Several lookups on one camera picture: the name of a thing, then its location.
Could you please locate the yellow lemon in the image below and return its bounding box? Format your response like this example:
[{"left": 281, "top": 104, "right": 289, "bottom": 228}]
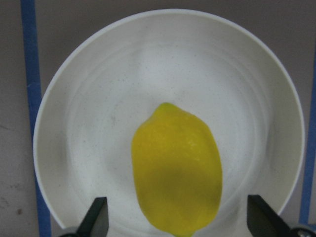
[{"left": 131, "top": 103, "right": 223, "bottom": 237}]

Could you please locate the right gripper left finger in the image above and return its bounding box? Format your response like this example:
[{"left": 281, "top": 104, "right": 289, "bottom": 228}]
[{"left": 76, "top": 197, "right": 109, "bottom": 237}]

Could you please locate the cream round plate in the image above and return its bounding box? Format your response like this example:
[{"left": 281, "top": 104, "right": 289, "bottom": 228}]
[{"left": 33, "top": 9, "right": 305, "bottom": 237}]

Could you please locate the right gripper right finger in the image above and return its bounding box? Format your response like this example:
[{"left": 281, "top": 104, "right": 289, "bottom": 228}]
[{"left": 247, "top": 195, "right": 293, "bottom": 237}]

